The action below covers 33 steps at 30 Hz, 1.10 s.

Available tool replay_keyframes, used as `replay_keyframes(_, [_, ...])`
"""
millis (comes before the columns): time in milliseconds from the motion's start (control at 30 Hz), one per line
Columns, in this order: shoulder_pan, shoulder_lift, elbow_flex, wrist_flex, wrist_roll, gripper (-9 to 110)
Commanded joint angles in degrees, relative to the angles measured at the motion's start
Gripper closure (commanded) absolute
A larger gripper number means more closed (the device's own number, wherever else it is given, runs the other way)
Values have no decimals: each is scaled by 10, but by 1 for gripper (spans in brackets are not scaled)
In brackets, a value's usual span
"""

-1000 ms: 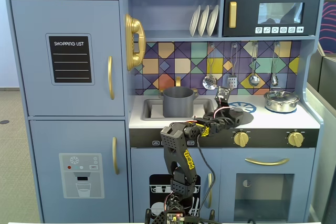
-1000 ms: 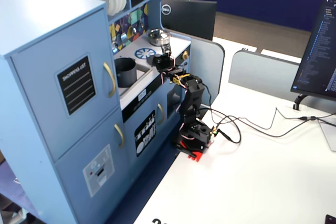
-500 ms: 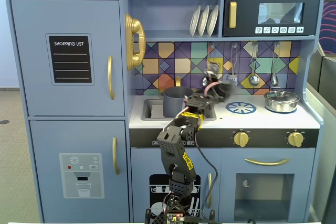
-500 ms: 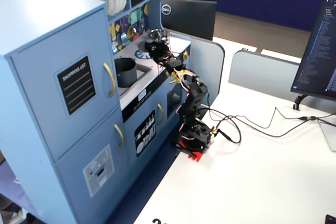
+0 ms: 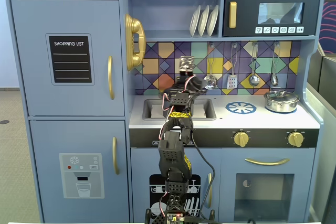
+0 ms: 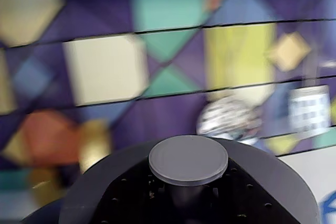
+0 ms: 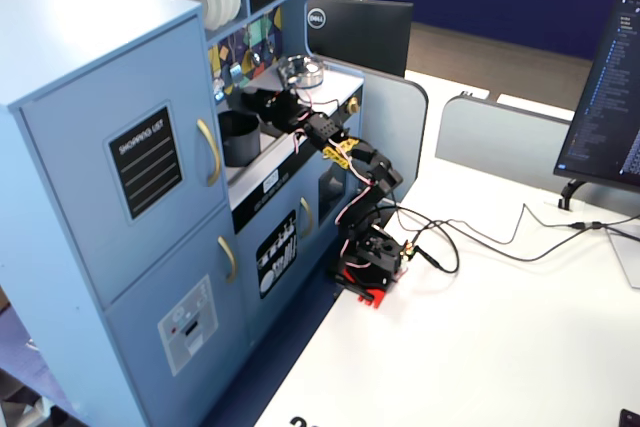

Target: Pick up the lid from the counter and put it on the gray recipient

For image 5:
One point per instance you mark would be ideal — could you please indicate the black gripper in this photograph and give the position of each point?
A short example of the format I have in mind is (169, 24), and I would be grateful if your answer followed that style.
(195, 85)

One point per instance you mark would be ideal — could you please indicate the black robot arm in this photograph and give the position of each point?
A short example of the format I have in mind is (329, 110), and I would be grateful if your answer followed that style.
(170, 155)

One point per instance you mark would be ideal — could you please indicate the silver pot lid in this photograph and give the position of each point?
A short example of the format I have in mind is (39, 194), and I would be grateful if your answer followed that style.
(282, 96)

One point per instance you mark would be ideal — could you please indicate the silver skimmer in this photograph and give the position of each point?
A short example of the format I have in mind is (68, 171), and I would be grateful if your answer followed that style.
(210, 82)

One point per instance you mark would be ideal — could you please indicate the colourful geometric backsplash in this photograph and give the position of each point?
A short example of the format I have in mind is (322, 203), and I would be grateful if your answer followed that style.
(157, 61)

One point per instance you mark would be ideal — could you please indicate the grey toy sink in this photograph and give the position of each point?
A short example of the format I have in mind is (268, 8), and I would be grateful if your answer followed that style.
(207, 111)

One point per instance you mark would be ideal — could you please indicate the silver slotted spatula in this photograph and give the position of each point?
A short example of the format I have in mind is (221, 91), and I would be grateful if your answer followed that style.
(232, 82)

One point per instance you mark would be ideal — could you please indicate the white toy plate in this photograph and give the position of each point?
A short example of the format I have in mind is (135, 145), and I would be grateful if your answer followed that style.
(213, 20)
(203, 22)
(193, 23)

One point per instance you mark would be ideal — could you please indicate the silver ladle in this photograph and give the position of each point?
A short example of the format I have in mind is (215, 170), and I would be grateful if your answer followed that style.
(254, 80)

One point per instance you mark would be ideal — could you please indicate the gold toy telephone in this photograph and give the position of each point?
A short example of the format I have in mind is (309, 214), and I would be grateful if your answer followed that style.
(134, 27)

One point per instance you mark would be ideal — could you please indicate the gold stove knob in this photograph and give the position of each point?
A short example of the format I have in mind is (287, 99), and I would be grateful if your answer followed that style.
(241, 139)
(296, 139)

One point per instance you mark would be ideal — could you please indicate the blue dishwasher door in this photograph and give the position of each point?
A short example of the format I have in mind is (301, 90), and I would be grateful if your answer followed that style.
(141, 161)

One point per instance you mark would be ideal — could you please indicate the silver spoon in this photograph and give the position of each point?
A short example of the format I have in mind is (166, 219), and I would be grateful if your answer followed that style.
(274, 79)

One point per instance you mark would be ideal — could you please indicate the black microwave door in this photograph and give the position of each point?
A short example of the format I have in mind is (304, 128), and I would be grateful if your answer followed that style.
(246, 11)

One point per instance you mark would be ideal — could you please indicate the black white dishwasher sticker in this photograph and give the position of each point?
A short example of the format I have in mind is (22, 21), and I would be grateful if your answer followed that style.
(155, 182)

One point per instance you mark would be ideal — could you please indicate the silver toy pot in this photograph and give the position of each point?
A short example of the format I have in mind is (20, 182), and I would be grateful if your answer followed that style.
(281, 106)

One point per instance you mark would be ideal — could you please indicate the black shopping list board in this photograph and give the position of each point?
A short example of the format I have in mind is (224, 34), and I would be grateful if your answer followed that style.
(70, 61)

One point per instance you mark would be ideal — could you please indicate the blue oven door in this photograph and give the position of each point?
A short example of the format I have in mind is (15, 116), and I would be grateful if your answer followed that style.
(228, 195)

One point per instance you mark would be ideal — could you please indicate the robot control board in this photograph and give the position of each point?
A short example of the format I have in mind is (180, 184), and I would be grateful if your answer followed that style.
(174, 218)

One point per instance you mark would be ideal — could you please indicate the blue freezer door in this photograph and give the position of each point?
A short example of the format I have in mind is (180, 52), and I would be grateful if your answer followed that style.
(52, 142)

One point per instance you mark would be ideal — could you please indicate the grey office partition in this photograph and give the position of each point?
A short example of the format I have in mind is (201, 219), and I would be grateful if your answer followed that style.
(325, 90)

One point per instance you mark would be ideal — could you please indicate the blue fridge door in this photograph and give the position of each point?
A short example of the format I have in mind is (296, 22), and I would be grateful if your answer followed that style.
(31, 51)

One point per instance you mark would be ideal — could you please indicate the black floor disc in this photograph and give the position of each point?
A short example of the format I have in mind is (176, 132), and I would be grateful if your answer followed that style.
(4, 122)

